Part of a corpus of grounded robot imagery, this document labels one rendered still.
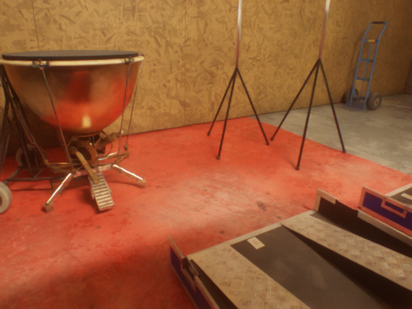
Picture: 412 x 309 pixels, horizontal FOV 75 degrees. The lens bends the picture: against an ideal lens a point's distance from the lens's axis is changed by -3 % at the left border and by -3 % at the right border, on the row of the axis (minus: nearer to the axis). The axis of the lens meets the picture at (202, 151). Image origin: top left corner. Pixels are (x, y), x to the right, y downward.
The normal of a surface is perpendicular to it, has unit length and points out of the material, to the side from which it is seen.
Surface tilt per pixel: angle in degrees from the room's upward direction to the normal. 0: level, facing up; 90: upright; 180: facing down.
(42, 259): 0
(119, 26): 90
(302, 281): 2
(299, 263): 2
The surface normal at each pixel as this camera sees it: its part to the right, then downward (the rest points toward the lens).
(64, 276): 0.02, -0.92
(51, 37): 0.53, 0.33
